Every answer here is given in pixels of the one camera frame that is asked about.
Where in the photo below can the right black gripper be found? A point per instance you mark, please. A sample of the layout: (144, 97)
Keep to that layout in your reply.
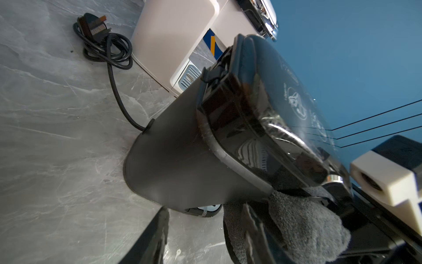
(377, 236)

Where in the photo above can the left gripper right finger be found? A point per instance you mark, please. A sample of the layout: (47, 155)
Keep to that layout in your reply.
(261, 246)

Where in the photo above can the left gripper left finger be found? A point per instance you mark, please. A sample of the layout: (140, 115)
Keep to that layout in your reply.
(150, 246)

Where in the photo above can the white coffee machine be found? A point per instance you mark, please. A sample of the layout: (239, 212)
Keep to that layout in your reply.
(167, 33)

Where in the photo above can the black coffee machine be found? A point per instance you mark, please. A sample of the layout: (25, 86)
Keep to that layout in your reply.
(245, 128)

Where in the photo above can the grey microfibre cloth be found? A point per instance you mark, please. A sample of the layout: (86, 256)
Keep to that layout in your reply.
(308, 231)

